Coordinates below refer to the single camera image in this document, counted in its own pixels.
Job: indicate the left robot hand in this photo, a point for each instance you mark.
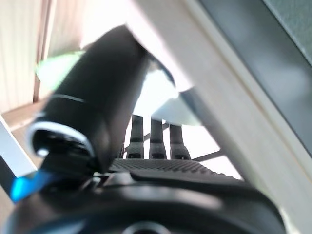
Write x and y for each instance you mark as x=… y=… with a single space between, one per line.
x=97 y=97

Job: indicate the napa cabbage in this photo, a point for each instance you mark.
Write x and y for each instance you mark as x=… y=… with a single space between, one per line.
x=175 y=112

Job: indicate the wooden display stand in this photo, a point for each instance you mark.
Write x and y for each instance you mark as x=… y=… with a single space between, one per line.
x=256 y=61

